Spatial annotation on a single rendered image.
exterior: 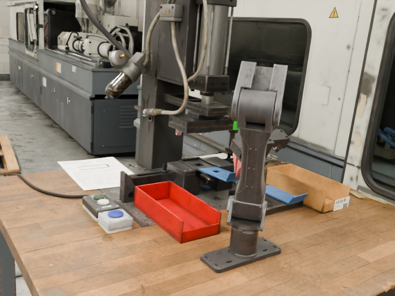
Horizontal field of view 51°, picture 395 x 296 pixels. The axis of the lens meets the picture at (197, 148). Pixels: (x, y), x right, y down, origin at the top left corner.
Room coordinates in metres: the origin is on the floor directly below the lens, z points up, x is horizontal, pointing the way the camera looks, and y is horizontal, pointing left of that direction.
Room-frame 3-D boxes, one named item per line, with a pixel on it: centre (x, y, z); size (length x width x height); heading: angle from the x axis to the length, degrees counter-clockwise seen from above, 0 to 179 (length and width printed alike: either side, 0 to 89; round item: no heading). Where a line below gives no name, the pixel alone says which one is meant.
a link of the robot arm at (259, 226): (0.88, -0.12, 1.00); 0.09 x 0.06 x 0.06; 77
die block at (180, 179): (1.29, -0.02, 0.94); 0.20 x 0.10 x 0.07; 126
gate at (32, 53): (6.68, 2.80, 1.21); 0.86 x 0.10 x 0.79; 33
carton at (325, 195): (1.30, -0.37, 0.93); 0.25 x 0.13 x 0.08; 36
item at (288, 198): (1.23, -0.28, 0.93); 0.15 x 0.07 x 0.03; 40
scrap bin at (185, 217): (1.04, 0.05, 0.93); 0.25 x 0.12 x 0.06; 36
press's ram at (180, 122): (1.33, 0.04, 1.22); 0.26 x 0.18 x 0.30; 36
